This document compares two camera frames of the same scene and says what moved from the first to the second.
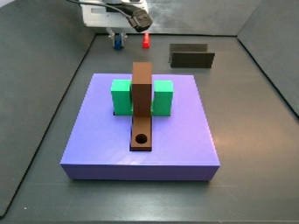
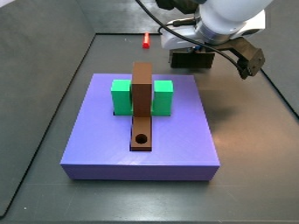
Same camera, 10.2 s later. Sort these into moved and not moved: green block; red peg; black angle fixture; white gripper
Moved: white gripper
Not moved: red peg; black angle fixture; green block
